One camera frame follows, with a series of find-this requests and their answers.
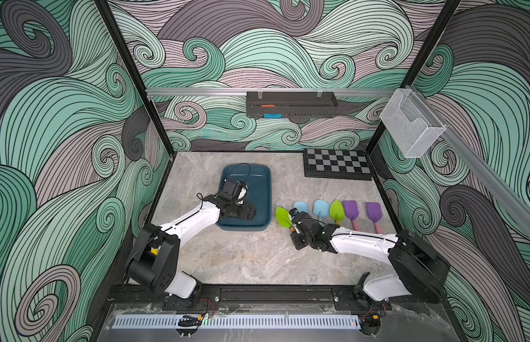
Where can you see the green shovel wooden handle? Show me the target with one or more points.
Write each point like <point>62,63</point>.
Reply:
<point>283,219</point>

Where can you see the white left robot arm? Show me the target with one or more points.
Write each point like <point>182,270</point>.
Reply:
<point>154,256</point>

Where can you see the black frame post left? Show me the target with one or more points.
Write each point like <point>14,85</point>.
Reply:
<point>121,45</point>

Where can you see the dark teal storage box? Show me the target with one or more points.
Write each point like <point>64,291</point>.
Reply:
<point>258,180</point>

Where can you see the green shovel yellow handle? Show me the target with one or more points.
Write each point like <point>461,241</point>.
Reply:
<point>337,212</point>

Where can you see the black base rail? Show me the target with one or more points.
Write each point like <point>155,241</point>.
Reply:
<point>224,294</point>

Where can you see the clear plastic wall holder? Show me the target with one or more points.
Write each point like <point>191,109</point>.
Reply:
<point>411,122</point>

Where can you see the black folding chessboard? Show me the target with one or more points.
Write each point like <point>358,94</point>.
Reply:
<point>336,164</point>

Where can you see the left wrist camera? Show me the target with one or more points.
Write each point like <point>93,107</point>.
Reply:
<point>235,191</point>

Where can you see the black frame post right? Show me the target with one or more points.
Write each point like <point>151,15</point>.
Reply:
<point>431,41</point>

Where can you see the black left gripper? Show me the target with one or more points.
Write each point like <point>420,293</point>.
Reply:
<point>251,211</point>

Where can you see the aluminium rail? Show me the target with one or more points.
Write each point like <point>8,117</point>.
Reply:
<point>462,135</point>
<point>342,92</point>

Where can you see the black wall tray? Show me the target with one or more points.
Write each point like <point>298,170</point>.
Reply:
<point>298,107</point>

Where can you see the light blue shovel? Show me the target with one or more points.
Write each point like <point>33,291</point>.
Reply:
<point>321,209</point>
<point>300,207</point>

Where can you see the purple shovel pink handle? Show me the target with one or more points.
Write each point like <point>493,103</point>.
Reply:
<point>352,212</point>
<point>374,213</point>

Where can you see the aluminium rail back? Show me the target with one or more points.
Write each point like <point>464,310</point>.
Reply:
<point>342,92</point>

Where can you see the aluminium rail right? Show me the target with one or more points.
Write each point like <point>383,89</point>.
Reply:
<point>462,135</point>

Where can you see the black frame post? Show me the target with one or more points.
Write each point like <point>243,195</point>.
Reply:
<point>121,45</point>
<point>431,41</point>

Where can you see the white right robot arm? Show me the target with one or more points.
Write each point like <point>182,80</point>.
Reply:
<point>414,268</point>

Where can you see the white slotted cable duct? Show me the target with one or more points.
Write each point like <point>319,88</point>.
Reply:
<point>242,321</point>

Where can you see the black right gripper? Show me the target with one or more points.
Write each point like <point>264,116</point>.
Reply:
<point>298,241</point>

